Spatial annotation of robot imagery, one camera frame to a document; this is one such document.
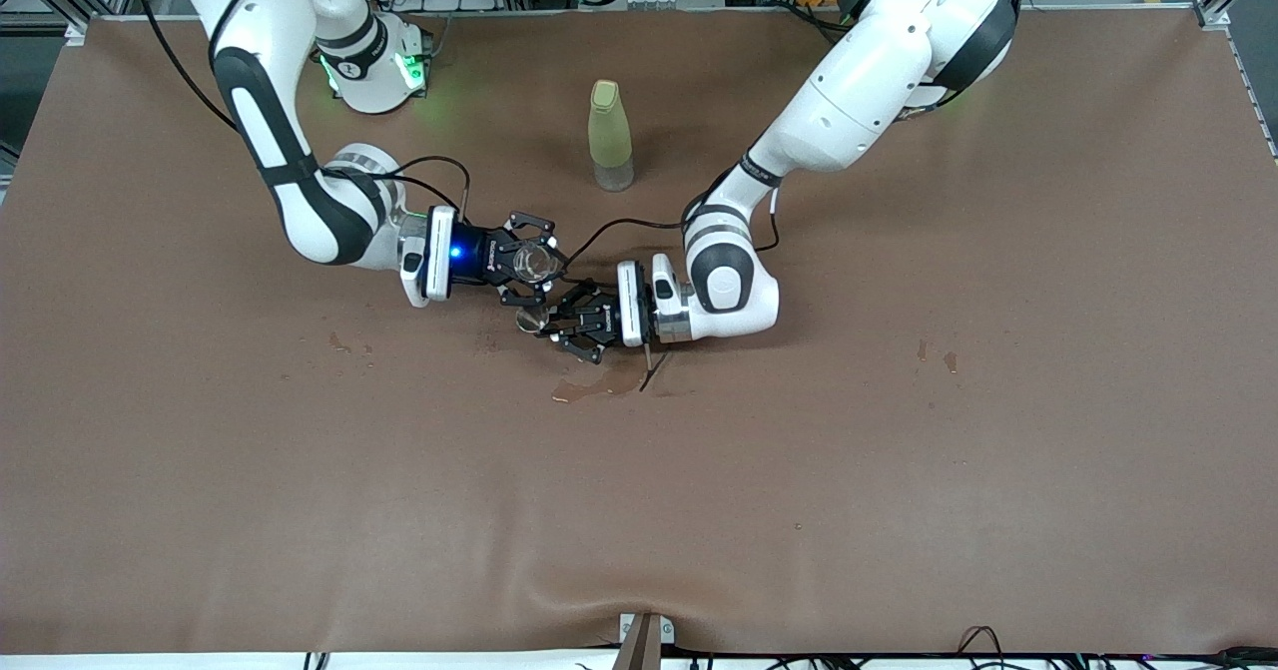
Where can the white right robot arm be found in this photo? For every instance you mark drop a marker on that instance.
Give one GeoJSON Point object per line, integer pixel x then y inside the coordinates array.
{"type": "Point", "coordinates": [250, 11]}

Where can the grey metal table bracket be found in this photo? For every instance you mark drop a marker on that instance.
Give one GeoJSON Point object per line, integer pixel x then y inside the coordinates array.
{"type": "Point", "coordinates": [667, 630]}

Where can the brown spilled liquid puddle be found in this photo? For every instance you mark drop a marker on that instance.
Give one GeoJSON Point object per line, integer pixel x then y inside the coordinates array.
{"type": "Point", "coordinates": [589, 385]}

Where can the yellow-green bottle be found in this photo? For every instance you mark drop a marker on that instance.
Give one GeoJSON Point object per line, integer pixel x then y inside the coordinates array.
{"type": "Point", "coordinates": [609, 136]}

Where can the metal hourglass shaker cup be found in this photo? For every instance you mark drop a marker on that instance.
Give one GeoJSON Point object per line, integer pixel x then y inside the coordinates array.
{"type": "Point", "coordinates": [529, 321]}

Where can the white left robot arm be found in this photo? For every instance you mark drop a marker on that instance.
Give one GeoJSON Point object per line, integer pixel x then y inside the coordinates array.
{"type": "Point", "coordinates": [859, 81]}

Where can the clear glass measuring cup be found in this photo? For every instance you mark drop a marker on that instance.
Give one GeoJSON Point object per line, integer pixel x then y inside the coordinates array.
{"type": "Point", "coordinates": [537, 263]}

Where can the brown table mat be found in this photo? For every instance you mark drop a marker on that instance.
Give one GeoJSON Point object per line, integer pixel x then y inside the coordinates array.
{"type": "Point", "coordinates": [799, 500]}

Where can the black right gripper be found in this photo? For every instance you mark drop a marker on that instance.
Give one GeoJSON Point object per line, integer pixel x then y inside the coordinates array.
{"type": "Point", "coordinates": [481, 257]}

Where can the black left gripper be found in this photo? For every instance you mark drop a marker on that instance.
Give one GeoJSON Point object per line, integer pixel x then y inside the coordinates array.
{"type": "Point", "coordinates": [603, 324]}

